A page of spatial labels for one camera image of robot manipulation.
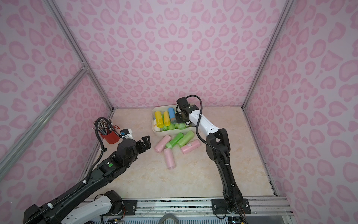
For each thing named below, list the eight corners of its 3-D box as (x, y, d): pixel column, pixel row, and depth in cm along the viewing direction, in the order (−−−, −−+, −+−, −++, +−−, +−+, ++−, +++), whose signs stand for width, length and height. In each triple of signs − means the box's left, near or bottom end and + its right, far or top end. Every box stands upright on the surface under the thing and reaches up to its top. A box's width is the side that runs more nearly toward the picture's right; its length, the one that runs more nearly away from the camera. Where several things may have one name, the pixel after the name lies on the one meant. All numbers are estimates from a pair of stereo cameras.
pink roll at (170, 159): (167, 170, 88) (167, 168, 85) (164, 151, 96) (163, 149, 93) (177, 167, 89) (176, 165, 86) (172, 149, 97) (172, 147, 95)
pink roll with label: (183, 155, 94) (183, 152, 91) (180, 149, 97) (180, 147, 94) (200, 146, 98) (201, 143, 95) (197, 141, 101) (197, 138, 98)
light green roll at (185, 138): (176, 144, 99) (176, 142, 96) (189, 131, 106) (189, 129, 103) (181, 148, 97) (181, 146, 94) (194, 135, 103) (195, 133, 101)
